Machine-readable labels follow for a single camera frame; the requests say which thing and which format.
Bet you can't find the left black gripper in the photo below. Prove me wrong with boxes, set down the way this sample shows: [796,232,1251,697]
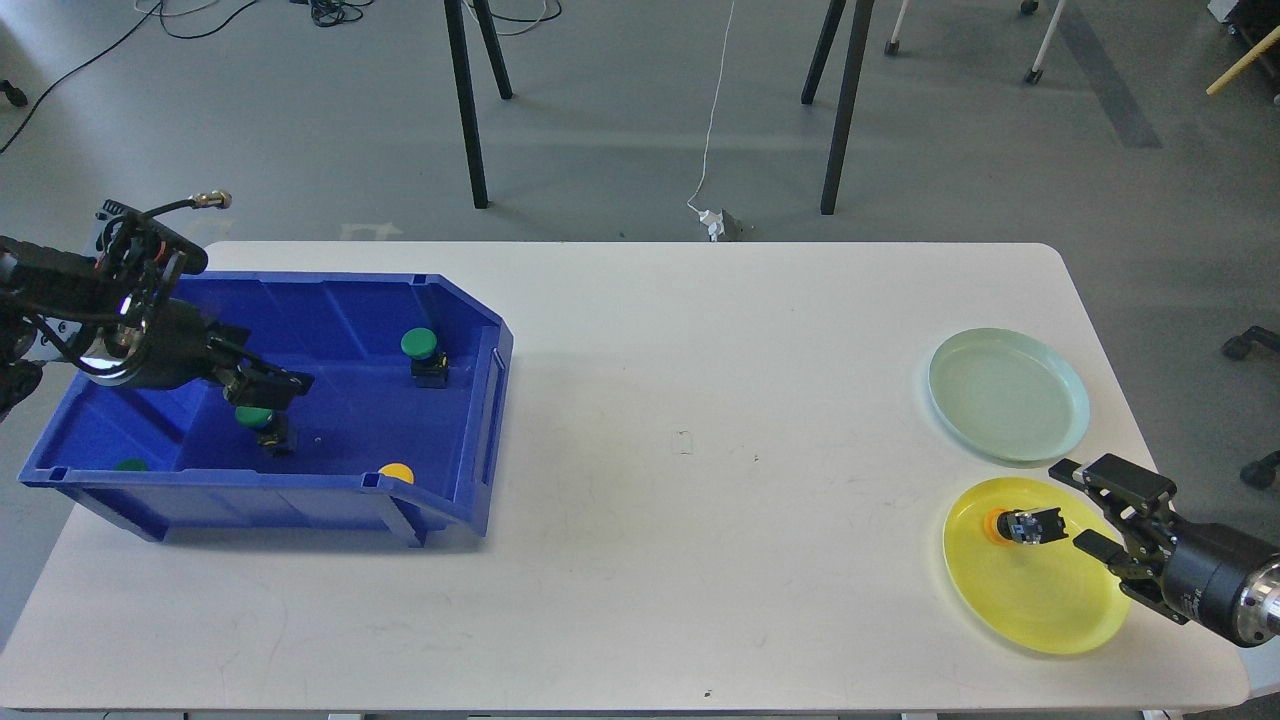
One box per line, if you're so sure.
[79,299,315,411]

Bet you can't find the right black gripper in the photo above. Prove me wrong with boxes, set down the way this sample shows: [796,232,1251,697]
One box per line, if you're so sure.
[1048,454,1277,632]

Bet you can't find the green push button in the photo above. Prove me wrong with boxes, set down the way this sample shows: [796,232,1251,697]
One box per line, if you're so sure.
[399,327,449,389]
[234,406,296,457]

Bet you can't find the yellow push button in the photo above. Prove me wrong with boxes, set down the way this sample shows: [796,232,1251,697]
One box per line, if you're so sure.
[983,507,1068,546]
[378,462,416,486]

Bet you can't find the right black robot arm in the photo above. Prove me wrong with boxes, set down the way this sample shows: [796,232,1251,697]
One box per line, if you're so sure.
[1048,454,1279,648]

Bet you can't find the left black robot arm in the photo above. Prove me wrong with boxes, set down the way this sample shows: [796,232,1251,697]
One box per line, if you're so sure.
[1,190,314,413]

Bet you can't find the yellow plate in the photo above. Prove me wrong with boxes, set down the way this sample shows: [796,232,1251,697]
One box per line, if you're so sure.
[941,477,1132,655]

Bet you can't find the green push button corner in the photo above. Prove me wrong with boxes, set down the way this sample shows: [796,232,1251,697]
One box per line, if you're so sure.
[113,457,150,473]

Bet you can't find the yellow push button front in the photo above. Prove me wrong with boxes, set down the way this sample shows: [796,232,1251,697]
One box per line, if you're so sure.
[378,462,416,486]

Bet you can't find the light green plate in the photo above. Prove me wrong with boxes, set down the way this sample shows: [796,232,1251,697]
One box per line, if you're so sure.
[927,327,1092,465]

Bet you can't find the blue plastic bin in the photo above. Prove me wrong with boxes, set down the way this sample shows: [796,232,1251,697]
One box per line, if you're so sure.
[17,272,513,547]

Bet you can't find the left black tripod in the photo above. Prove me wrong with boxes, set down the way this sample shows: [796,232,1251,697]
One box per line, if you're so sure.
[440,0,515,210]

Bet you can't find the black tripod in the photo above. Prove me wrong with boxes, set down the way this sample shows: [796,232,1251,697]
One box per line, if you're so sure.
[801,0,876,217]
[440,0,515,210]

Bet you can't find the right black tripod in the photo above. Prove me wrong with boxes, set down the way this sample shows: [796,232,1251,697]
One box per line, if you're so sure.
[801,0,876,217]

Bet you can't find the black floor cables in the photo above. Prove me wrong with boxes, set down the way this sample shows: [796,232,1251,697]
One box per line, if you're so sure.
[0,0,563,159]

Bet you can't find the white cable with plug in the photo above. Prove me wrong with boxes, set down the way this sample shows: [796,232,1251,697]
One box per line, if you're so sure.
[685,0,746,242]

